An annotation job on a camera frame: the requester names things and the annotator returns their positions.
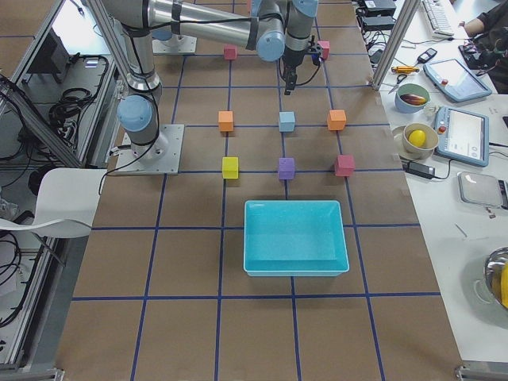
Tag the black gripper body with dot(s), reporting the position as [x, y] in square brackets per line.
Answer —
[293, 59]

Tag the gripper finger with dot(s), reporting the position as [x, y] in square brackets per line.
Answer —
[290, 79]

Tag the light blue block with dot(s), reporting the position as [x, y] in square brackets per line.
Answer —
[286, 121]

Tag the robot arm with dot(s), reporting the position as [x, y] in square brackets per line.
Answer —
[277, 31]

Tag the near middle red block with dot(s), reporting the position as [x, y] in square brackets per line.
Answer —
[325, 48]

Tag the far middle red block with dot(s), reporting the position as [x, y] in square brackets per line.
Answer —
[230, 52]

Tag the near orange foam block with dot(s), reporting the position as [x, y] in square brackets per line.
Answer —
[336, 120]

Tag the orange foam block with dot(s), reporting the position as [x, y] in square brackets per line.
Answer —
[336, 120]
[225, 121]

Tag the far orange foam block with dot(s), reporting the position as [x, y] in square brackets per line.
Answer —
[225, 121]

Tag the right purple foam block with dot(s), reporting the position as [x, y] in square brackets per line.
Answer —
[286, 168]

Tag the right red foam block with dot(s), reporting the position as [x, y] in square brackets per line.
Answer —
[344, 165]

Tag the yellow foam block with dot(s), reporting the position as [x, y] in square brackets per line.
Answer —
[230, 167]

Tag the beige bowl with lemon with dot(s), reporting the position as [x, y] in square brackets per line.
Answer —
[419, 141]

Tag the teach pendant tablet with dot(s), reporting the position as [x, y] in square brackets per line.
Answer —
[455, 81]
[462, 135]

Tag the cyan plastic tray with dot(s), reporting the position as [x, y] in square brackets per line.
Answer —
[285, 238]

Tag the black power adapter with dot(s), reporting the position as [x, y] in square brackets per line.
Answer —
[420, 170]

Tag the white chair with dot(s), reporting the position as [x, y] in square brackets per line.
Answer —
[66, 204]

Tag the yellow handled tool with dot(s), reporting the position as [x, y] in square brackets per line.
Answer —
[403, 69]

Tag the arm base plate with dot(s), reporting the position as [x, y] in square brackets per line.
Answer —
[176, 46]
[161, 158]

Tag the aluminium frame post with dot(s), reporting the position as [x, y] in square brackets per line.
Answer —
[405, 17]

